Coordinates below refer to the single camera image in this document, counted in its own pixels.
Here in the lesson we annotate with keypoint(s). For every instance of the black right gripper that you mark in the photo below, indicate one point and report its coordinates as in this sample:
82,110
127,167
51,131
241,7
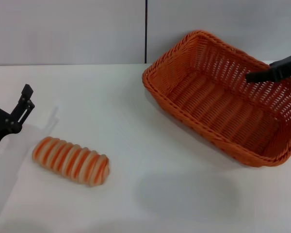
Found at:
286,68

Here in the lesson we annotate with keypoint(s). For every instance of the orange white striped bread roll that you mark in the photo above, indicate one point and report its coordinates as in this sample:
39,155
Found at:
70,161

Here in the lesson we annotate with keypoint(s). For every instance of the orange woven plastic basket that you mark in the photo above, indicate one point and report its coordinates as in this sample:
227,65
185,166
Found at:
215,114

